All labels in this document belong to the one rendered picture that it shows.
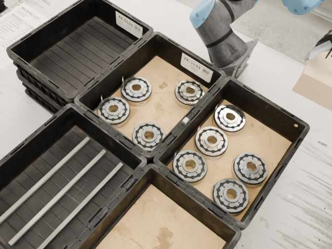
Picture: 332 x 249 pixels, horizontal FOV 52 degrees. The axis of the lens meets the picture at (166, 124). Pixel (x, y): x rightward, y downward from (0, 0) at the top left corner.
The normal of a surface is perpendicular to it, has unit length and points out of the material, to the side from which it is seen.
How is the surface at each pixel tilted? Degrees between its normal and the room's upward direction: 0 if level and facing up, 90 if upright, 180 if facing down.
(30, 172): 0
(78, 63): 0
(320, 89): 90
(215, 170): 0
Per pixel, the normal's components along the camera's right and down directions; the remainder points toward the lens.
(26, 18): 0.08, -0.52
